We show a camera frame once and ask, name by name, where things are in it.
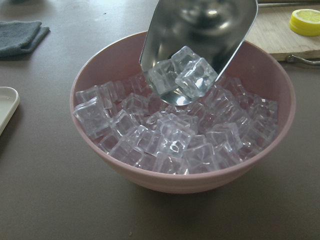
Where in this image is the scooped ice cube back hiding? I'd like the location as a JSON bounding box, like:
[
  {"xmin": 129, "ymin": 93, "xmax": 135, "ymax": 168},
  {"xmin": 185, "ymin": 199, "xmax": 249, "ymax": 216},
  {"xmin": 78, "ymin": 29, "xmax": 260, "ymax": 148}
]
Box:
[{"xmin": 148, "ymin": 46, "xmax": 201, "ymax": 95}]

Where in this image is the scooped ice cube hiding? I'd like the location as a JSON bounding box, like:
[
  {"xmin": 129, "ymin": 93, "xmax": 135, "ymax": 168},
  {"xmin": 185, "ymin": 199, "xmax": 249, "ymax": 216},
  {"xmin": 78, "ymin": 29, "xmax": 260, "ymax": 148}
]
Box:
[
  {"xmin": 148, "ymin": 46, "xmax": 201, "ymax": 95},
  {"xmin": 175, "ymin": 57, "xmax": 218, "ymax": 99}
]

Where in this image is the scooped ice cube front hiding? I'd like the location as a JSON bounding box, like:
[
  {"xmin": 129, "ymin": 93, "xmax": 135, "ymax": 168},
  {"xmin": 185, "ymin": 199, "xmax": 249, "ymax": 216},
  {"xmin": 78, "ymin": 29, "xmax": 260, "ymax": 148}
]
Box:
[{"xmin": 175, "ymin": 57, "xmax": 218, "ymax": 99}]

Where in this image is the clear ice cubes pile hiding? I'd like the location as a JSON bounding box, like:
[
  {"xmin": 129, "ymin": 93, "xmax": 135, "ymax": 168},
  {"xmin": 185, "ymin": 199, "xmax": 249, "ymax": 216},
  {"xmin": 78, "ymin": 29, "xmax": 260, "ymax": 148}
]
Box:
[{"xmin": 73, "ymin": 75, "xmax": 278, "ymax": 175}]

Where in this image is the pink bowl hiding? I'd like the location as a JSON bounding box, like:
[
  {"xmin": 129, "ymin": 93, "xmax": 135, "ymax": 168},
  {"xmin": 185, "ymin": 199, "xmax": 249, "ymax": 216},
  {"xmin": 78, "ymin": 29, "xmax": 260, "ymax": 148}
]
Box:
[{"xmin": 69, "ymin": 31, "xmax": 296, "ymax": 194}]

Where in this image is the bamboo cutting board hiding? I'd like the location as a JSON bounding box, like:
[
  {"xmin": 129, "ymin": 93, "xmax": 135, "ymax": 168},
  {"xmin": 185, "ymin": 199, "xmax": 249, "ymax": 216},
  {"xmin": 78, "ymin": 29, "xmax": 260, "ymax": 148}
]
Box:
[{"xmin": 245, "ymin": 4, "xmax": 320, "ymax": 61}]

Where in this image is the cream serving tray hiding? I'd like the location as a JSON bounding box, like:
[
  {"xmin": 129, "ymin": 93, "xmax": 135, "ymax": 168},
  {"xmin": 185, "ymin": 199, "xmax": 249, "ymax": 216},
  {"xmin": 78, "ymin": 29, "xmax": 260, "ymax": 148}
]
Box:
[{"xmin": 0, "ymin": 86, "xmax": 20, "ymax": 134}]

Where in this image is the grey folded cloth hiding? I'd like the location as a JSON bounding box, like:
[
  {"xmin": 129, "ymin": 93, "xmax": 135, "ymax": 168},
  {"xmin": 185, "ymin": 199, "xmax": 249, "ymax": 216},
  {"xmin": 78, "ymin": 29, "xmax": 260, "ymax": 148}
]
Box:
[{"xmin": 0, "ymin": 20, "xmax": 50, "ymax": 58}]

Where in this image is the half lemon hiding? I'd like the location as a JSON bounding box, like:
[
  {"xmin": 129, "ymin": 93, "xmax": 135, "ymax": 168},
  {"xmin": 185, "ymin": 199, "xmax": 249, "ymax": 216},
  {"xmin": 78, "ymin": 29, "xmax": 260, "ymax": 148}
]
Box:
[{"xmin": 289, "ymin": 8, "xmax": 320, "ymax": 37}]

